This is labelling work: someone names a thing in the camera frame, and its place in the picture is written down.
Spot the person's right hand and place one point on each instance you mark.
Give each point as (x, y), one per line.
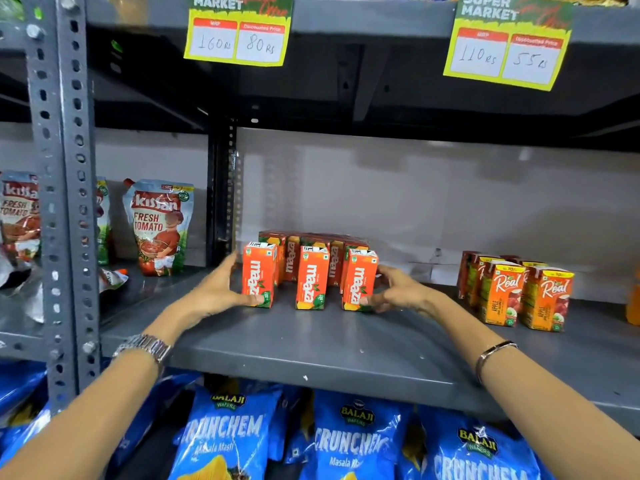
(410, 294)

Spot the person's left hand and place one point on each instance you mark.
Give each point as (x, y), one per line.
(210, 297)

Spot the person's right thumb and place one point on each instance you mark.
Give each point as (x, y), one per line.
(382, 303)

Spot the person's left thumb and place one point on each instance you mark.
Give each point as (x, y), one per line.
(250, 300)

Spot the small orange mango juice carton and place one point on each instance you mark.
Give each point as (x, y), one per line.
(259, 274)
(359, 282)

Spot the person's left forearm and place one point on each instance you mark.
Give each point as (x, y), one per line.
(95, 409)

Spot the person's right forearm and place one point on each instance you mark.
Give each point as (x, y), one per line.
(545, 404)

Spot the grey metal shelf board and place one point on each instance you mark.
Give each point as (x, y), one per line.
(380, 59)
(350, 344)
(20, 339)

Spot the cluster of orange juice cartons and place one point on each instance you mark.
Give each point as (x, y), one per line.
(312, 282)

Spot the dark perforated metal upright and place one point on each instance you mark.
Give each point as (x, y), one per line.
(222, 194)

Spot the silver metal wristwatch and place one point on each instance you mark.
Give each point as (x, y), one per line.
(145, 346)

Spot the tomato ketchup pouch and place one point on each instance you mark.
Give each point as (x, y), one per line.
(103, 222)
(19, 217)
(160, 227)

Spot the row of blue chip packets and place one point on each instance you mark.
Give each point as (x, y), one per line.
(225, 434)

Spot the fallen silver ketchup pouch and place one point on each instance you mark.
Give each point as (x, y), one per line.
(112, 278)

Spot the group of apple juice boxes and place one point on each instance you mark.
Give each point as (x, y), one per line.
(547, 299)

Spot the grey perforated metal upright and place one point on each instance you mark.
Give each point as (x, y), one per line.
(62, 194)

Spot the orange bottle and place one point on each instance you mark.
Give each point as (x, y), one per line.
(634, 299)

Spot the yellow green price tag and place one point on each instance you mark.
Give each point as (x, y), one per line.
(507, 44)
(239, 32)

